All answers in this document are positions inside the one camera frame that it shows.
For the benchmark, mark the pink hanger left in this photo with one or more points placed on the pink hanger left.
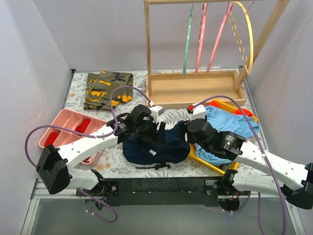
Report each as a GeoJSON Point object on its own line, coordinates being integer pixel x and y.
{"type": "Point", "coordinates": [201, 36]}

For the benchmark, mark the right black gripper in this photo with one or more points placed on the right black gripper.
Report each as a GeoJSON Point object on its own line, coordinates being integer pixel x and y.
{"type": "Point", "coordinates": [184, 130]}

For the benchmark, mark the pink hanger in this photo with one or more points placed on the pink hanger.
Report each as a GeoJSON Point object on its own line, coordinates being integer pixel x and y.
{"type": "Point", "coordinates": [201, 36]}
{"type": "Point", "coordinates": [229, 8]}

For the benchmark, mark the wooden clothes rack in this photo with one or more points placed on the wooden clothes rack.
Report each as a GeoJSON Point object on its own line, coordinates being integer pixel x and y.
{"type": "Point", "coordinates": [173, 90]}

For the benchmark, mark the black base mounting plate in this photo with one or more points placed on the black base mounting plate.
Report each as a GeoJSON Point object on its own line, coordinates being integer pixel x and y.
{"type": "Point", "coordinates": [205, 191]}

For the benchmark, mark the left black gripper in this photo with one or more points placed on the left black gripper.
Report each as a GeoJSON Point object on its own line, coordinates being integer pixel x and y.
{"type": "Point", "coordinates": [160, 132]}

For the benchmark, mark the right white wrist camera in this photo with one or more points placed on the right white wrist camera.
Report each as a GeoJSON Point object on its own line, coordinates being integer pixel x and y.
{"type": "Point", "coordinates": [196, 112]}

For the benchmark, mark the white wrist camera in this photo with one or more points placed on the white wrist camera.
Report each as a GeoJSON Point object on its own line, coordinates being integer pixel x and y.
{"type": "Point", "coordinates": [196, 112]}
{"type": "Point", "coordinates": [156, 111]}

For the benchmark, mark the floral table mat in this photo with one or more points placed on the floral table mat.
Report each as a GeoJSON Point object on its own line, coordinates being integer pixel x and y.
{"type": "Point", "coordinates": [112, 163]}

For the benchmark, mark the green hanger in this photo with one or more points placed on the green hanger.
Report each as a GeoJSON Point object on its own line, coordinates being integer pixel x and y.
{"type": "Point", "coordinates": [188, 39]}

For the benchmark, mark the navy blue shorts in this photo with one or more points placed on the navy blue shorts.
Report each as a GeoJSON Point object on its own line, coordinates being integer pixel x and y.
{"type": "Point", "coordinates": [138, 151]}

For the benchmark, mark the camouflage shorts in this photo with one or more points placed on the camouflage shorts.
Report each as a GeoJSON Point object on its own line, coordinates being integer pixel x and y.
{"type": "Point", "coordinates": [100, 90]}

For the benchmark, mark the yellow plastic tray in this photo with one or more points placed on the yellow plastic tray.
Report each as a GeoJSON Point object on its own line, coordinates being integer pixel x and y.
{"type": "Point", "coordinates": [233, 110]}

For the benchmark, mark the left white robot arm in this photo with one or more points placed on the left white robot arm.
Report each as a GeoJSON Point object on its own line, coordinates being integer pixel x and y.
{"type": "Point", "coordinates": [57, 165]}

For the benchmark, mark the pink divided organizer tray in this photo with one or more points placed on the pink divided organizer tray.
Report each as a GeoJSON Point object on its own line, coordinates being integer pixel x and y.
{"type": "Point", "coordinates": [66, 129]}

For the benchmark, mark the pink hanger right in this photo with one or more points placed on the pink hanger right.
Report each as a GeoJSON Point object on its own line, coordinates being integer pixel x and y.
{"type": "Point", "coordinates": [229, 8]}

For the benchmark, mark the red cloth in tray rear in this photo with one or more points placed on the red cloth in tray rear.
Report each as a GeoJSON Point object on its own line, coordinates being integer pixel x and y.
{"type": "Point", "coordinates": [81, 128]}

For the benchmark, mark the red cloth in tray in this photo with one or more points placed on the red cloth in tray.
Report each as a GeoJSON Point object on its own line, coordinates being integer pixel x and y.
{"type": "Point", "coordinates": [81, 128]}
{"type": "Point", "coordinates": [51, 138]}

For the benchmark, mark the light blue shorts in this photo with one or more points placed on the light blue shorts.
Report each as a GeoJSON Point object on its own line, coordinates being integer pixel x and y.
{"type": "Point", "coordinates": [222, 120]}

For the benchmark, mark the red cloth in tray front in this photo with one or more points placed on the red cloth in tray front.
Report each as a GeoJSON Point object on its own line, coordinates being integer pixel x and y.
{"type": "Point", "coordinates": [51, 138]}

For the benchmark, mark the yellow hanger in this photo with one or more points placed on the yellow hanger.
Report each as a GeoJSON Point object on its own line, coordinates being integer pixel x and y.
{"type": "Point", "coordinates": [247, 55]}

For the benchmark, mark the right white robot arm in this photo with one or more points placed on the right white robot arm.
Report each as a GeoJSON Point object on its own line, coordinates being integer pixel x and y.
{"type": "Point", "coordinates": [294, 182]}

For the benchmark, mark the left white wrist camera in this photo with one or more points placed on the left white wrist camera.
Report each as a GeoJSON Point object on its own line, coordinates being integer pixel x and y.
{"type": "Point", "coordinates": [156, 111]}

